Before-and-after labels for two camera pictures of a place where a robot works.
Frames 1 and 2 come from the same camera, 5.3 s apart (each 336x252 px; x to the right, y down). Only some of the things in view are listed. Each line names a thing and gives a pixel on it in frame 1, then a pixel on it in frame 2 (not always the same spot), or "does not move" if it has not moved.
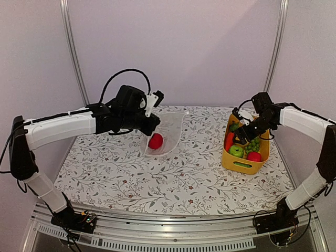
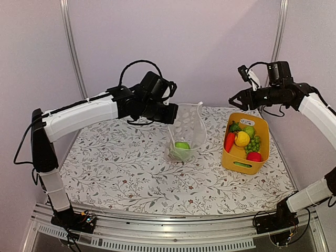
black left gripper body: (147, 128) -> (156, 114)
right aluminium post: (282, 14) does not move
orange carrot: (229, 140) does not move
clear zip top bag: (169, 127) -> (187, 134)
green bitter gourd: (242, 164) does not move
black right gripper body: (262, 127) -> (273, 98)
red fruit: (254, 156) does not move
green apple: (236, 150) -> (182, 145)
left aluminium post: (64, 7) does not move
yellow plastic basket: (242, 165) does not move
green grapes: (253, 146) does not move
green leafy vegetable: (234, 126) does not move
